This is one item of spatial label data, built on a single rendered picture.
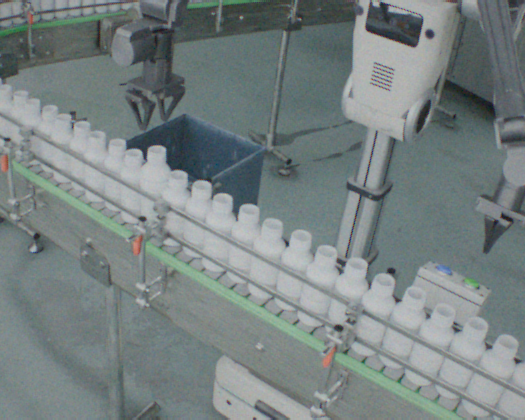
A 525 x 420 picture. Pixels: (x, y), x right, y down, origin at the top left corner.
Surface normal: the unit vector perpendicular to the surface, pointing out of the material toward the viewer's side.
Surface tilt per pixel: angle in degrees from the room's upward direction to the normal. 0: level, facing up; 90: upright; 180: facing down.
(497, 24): 97
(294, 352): 90
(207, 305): 90
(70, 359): 0
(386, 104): 90
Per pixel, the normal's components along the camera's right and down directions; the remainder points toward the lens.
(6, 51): 0.80, 0.41
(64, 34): 0.60, 0.50
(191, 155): -0.57, 0.40
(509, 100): -0.28, 0.60
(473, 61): -0.79, 0.27
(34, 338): 0.12, -0.83
